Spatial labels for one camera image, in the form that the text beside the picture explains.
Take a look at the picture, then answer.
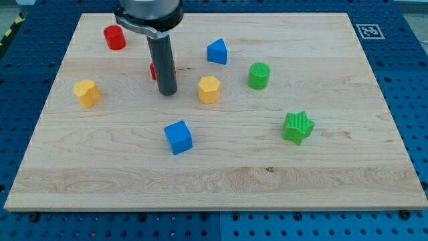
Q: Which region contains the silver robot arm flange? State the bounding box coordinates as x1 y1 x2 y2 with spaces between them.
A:
113 0 184 39

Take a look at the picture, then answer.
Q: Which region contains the wooden board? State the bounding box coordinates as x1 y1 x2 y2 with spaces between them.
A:
5 13 427 212

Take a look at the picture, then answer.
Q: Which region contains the green star block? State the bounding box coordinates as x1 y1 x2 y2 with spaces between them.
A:
282 111 315 145

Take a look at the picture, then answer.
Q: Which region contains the green cylinder block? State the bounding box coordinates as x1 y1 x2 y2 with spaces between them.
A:
248 62 270 90

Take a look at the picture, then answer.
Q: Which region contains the blue triangle block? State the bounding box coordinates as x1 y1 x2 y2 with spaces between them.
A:
207 38 227 65

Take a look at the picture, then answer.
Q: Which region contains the yellow hexagon block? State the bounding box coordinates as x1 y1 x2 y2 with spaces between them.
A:
198 76 221 104

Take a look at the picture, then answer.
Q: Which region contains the blue cube block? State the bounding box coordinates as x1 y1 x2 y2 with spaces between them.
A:
164 120 193 155

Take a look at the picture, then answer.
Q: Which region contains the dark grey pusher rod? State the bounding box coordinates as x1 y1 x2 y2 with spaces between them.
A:
147 35 177 96

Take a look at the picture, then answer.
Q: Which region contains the red cylinder block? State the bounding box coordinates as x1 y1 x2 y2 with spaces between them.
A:
103 25 126 50

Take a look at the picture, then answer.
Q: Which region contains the red block behind rod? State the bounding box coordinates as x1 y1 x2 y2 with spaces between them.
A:
149 62 156 80

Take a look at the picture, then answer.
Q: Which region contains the white fiducial marker tag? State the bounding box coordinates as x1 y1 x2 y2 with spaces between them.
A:
356 23 385 39

